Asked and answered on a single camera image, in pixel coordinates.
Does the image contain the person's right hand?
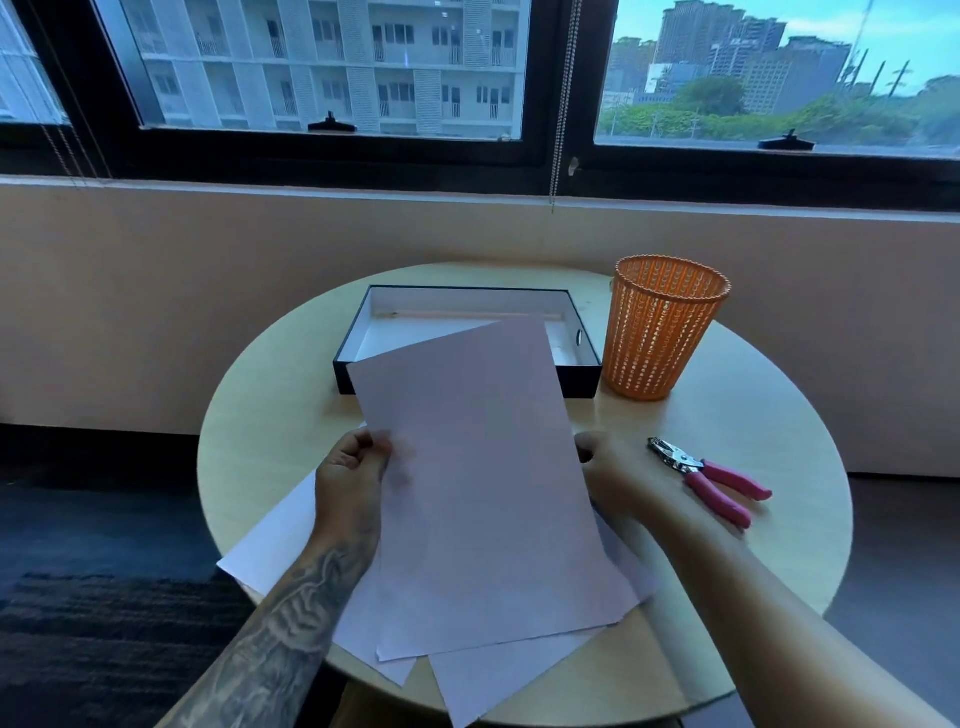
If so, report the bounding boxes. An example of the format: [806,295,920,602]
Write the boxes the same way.
[573,431,663,529]

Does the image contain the person's left hand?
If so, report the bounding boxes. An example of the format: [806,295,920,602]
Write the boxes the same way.
[313,428,396,543]

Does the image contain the white paper sheet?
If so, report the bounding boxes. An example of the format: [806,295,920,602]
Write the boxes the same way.
[216,468,419,688]
[427,628,605,728]
[592,510,659,603]
[346,312,641,664]

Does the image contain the person's left forearm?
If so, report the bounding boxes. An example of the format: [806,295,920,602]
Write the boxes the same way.
[156,525,385,728]

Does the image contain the person's right forearm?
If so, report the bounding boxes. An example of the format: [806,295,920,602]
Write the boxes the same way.
[633,491,957,728]

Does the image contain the black box tray white inside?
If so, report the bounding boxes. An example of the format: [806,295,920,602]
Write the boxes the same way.
[333,285,604,400]

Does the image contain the orange plastic mesh basket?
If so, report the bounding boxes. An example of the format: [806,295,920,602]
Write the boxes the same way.
[602,255,732,402]

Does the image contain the pink-handled hole punch pliers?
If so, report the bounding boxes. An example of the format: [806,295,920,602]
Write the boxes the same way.
[647,437,774,529]

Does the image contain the black window frame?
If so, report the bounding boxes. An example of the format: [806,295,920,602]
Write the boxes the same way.
[0,0,960,213]

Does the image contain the metal bead blind chain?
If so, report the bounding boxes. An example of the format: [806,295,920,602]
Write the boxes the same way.
[13,0,114,190]
[549,0,585,216]

